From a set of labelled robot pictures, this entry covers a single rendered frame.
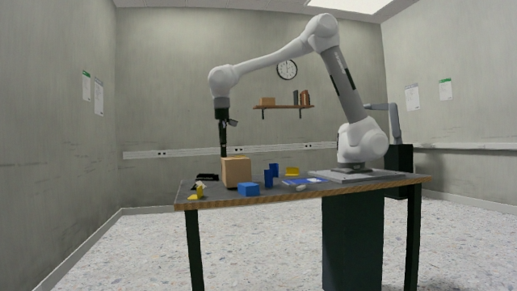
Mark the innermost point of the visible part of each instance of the brown cardboard box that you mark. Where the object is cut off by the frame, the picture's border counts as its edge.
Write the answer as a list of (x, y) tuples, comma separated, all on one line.
[(237, 170)]

